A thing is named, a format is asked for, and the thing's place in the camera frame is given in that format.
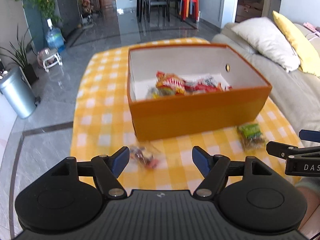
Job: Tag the grey cabinet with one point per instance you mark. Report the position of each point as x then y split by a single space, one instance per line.
69 16

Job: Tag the red fries snack bag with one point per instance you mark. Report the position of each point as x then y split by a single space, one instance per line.
169 84

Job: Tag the silver trash can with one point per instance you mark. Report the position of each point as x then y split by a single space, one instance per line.
18 93

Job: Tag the yellow checkered tablecloth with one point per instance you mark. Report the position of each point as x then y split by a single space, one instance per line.
103 124

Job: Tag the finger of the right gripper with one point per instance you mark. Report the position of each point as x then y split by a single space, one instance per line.
308 135
283 151

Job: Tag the blue water jug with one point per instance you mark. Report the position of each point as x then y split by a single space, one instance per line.
54 37

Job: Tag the red chocolate bar wrapper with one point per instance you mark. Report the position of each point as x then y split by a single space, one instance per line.
206 85

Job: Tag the orange cardboard box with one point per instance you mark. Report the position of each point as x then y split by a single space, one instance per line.
177 115

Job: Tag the small white stool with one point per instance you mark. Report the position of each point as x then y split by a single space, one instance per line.
48 58

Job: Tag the green potted plant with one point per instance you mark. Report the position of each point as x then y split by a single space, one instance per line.
18 54

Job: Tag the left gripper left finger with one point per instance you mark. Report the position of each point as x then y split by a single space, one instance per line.
105 171

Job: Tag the green raisin bag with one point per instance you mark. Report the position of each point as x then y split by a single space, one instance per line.
251 136

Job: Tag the white cushion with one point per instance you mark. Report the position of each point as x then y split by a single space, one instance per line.
263 35

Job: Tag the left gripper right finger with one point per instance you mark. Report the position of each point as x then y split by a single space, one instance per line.
216 169

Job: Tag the yellow cushion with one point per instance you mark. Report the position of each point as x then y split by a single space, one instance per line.
309 57

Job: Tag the clear dried fruit snack bag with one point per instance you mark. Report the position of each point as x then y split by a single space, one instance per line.
146 156

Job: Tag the orange stacked stools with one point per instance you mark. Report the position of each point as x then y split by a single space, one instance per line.
190 8

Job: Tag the beige sofa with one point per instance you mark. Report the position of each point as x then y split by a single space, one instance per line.
296 94

